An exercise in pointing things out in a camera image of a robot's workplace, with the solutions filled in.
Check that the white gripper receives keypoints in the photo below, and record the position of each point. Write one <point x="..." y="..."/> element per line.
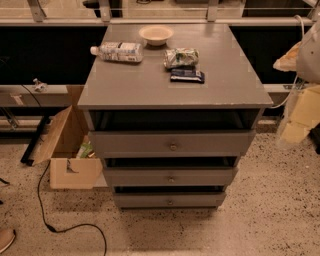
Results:
<point x="310" y="58"/>

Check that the grey bottom drawer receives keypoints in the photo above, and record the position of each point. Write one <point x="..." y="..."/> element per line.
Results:
<point x="169" y="200"/>

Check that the grey drawer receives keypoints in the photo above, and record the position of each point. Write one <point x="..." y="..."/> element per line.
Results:
<point x="169" y="177"/>
<point x="169" y="200"/>
<point x="149" y="144"/>

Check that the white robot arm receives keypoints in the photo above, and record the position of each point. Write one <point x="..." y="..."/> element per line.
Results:
<point x="308" y="58"/>

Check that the grey top drawer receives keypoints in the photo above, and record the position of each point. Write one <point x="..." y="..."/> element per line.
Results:
<point x="149" y="144"/>

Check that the grey drawer cabinet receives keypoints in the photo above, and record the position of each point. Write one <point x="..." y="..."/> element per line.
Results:
<point x="123" y="97"/>

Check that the grey middle drawer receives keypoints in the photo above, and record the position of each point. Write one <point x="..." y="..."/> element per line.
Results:
<point x="169" y="177"/>

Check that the open cardboard box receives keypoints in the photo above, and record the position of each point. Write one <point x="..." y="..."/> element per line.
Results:
<point x="65" y="134"/>

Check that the dark blue snack packet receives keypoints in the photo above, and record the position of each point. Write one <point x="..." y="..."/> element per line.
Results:
<point x="187" y="75"/>

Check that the green white snack bag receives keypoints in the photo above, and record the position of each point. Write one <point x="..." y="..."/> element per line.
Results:
<point x="179" y="57"/>

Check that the white bowl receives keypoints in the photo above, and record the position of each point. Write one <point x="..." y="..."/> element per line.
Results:
<point x="156" y="35"/>

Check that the clear plastic water bottle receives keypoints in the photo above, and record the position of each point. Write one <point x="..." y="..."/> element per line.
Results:
<point x="119" y="52"/>

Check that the green packet in box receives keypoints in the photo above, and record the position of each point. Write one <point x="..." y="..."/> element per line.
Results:
<point x="85" y="151"/>

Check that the small clear object on ledge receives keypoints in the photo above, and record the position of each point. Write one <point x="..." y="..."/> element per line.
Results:
<point x="39" y="86"/>

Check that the brown shoe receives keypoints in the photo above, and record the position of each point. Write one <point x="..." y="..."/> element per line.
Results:
<point x="7" y="237"/>

